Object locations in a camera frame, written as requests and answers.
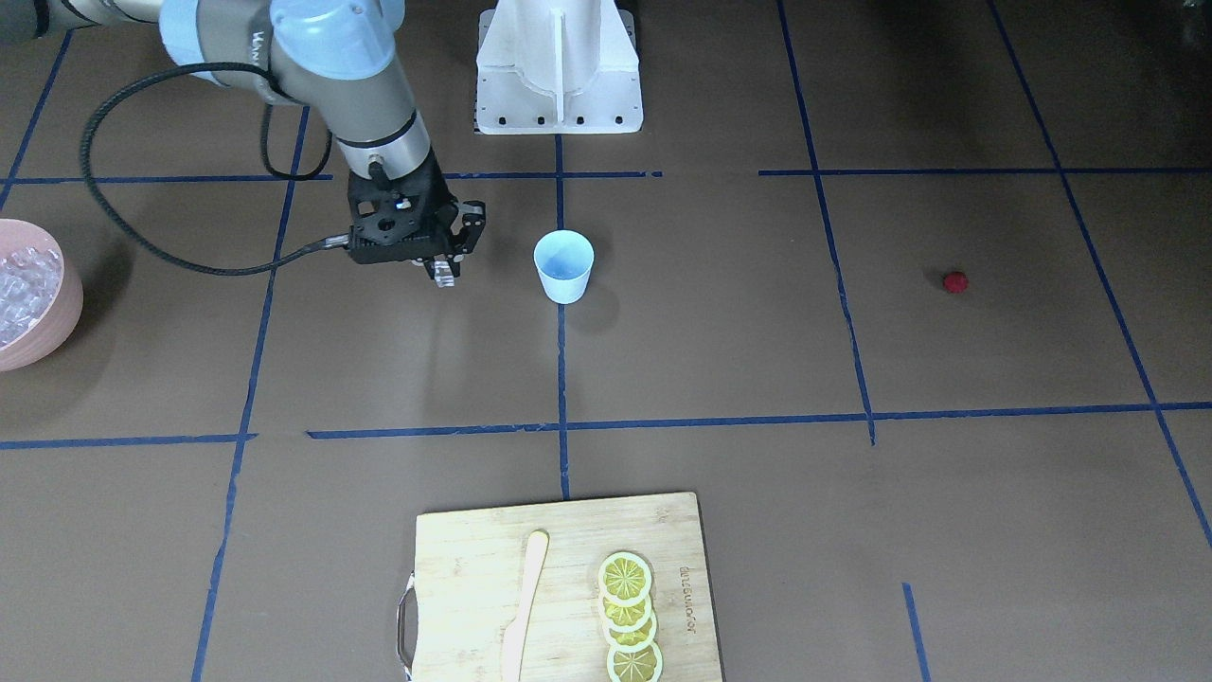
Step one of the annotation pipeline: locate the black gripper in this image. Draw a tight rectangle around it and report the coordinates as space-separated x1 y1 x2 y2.
348 153 488 271

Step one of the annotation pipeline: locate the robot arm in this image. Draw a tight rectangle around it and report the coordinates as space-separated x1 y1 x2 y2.
2 1 488 288

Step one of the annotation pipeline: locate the light blue paper cup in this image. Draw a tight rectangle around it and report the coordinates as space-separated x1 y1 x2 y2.
533 229 595 305

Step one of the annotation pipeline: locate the pile of clear ice cubes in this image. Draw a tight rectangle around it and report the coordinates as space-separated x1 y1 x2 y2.
1 246 64 346

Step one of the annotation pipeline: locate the yellow plastic knife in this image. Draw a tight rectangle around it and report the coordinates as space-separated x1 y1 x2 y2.
499 529 549 681

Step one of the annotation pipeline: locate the top lemon slice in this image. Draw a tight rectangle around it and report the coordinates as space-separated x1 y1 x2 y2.
598 551 653 607

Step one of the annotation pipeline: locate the lemon slice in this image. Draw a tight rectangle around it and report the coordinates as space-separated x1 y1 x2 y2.
604 614 659 653
598 551 653 607
606 643 664 682
598 597 652 634

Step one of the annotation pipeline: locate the bamboo cutting board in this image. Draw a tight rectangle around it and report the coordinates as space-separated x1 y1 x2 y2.
398 492 724 681

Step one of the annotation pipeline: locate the pink bowl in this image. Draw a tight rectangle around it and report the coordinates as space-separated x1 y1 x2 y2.
1 219 82 372

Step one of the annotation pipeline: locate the bottom lemon slice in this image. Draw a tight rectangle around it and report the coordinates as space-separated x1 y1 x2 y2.
606 643 664 682

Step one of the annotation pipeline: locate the red strawberry on table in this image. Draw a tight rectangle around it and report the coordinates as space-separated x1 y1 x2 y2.
942 271 970 296

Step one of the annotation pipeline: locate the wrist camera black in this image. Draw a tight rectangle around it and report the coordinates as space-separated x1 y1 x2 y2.
347 176 458 267

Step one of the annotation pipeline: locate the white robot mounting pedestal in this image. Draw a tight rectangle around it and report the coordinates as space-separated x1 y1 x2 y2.
473 1 644 134

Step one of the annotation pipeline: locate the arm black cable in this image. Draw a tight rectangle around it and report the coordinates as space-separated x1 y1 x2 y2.
80 63 353 277

